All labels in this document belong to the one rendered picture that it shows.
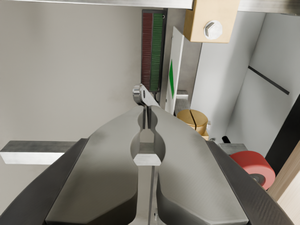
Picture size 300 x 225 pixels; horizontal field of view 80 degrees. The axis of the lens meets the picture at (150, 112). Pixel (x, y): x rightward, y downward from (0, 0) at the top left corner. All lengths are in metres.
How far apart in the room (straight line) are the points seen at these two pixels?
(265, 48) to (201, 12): 0.30
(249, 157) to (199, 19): 0.22
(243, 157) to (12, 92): 1.39
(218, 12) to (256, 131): 0.34
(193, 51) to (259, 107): 0.22
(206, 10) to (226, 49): 0.29
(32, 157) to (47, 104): 1.06
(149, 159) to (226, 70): 0.33
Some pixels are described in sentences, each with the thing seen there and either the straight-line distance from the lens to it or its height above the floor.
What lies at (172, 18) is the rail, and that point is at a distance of 0.39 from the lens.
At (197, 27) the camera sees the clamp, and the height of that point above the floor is 0.85.
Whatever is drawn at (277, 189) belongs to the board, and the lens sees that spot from 0.43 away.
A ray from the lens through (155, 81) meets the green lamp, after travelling 0.42.
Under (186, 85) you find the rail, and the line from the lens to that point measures 0.43.
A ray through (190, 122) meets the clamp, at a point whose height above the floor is 0.86.
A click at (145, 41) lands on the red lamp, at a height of 0.70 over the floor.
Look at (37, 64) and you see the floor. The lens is 1.31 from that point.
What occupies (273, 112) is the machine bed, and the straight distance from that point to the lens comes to 0.47.
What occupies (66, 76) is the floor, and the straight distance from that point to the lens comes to 1.27.
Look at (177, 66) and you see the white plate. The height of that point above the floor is 0.79.
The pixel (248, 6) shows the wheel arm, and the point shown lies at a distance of 0.27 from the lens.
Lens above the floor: 1.09
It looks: 57 degrees down
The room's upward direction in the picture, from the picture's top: 177 degrees clockwise
